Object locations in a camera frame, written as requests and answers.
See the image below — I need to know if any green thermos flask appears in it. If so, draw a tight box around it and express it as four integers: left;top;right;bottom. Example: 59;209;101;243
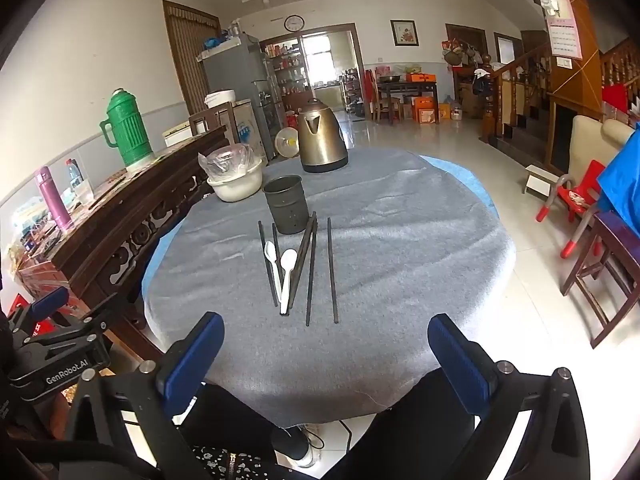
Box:
99;88;154;167

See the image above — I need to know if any brown wooden chair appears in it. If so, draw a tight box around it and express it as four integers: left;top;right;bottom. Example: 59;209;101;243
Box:
189;101;241;146

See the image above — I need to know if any dark wooden side table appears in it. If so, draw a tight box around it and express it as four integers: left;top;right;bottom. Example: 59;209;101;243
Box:
375;80;441;123

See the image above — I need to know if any cream sofa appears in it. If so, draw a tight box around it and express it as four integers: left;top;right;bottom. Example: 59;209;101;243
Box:
567;115;636;186

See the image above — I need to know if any grey refrigerator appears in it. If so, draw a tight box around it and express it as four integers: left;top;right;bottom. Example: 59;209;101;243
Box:
197;35;276;161

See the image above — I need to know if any wall calendar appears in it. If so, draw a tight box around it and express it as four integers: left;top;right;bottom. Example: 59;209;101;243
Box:
537;0;583;61

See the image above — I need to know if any dark shoe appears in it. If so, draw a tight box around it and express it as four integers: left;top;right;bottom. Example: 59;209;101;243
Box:
270;422;321;468

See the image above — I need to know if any wooden staircase railing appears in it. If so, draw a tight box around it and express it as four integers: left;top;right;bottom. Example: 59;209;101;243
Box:
480;40;640;161

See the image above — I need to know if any blue tablecloth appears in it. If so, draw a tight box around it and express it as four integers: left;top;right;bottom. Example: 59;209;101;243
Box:
141;154;501;311

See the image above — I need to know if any framed picture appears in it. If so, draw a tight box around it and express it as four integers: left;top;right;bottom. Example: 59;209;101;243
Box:
390;20;419;47

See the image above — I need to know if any grey metal utensil holder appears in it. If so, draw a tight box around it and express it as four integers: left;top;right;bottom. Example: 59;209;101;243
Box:
263;175;311;236

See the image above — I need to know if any black floral garment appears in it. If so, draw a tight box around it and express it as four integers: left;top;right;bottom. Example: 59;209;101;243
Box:
192;442;276;480

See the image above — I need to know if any white step stool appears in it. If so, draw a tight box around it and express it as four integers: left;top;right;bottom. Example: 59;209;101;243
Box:
522;164;561;196

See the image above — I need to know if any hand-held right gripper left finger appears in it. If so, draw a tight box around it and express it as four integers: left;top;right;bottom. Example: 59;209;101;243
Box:
57;311;226;480

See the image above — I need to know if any grey tablecloth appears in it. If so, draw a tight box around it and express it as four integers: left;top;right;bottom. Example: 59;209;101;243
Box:
141;147;517;428

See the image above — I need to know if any person's left leg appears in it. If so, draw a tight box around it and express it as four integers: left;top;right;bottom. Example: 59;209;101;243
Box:
177;382;306;480

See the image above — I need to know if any clear bottle with red cap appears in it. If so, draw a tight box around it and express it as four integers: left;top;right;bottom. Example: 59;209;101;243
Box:
65;159;86;196

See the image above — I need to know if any pink bottle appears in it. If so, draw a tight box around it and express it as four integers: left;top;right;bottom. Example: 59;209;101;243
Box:
34;166;73;231

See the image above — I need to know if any small white fan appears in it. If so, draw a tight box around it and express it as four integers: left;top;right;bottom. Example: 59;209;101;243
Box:
275;127;301;161

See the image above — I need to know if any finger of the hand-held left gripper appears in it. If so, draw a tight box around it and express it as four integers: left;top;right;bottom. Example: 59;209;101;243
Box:
10;286;71;331
12;307;119;363

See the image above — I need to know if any person's right leg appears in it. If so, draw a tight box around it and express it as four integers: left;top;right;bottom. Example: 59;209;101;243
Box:
325;367;481;480

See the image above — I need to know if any white box with blue print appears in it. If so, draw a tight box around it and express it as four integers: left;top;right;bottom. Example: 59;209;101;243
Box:
232;100;266;161

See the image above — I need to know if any shelf with bottles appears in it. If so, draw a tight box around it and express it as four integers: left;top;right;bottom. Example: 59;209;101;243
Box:
262;42;306;111

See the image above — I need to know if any dark wooden stool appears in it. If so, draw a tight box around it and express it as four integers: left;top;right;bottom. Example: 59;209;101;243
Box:
560;211;640;350

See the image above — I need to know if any person's leg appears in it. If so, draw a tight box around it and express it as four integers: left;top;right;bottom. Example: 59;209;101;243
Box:
325;367;481;480
177;382;306;480

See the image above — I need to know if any cream box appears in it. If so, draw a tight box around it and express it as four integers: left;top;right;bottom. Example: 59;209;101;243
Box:
162;121;198;147

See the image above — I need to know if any gold electric kettle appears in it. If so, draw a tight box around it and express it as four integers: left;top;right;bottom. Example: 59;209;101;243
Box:
297;98;349;174

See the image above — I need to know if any blue plastic bag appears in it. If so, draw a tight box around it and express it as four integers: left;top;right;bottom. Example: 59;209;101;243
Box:
597;122;640;238

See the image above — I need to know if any dark carved wooden sideboard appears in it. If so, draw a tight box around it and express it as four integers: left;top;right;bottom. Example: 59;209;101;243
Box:
15;125;231;346

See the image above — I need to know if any brown wooden door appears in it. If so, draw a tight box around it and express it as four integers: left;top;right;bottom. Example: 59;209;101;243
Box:
162;0;222;116

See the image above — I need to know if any white plastic spoon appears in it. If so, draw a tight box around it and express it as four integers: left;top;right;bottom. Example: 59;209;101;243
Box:
264;241;287;311
280;249;299;316

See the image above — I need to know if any clear plastic bag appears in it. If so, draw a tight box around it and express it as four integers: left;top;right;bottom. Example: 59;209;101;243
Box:
198;143;263;181

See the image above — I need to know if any red plastic chair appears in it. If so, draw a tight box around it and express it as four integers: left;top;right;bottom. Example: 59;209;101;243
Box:
536;160;608;259

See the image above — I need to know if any white bowl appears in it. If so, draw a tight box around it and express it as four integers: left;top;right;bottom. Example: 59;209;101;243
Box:
206;157;264;203

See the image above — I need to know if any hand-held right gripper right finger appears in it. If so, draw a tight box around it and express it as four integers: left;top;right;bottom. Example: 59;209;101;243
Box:
426;313;592;480

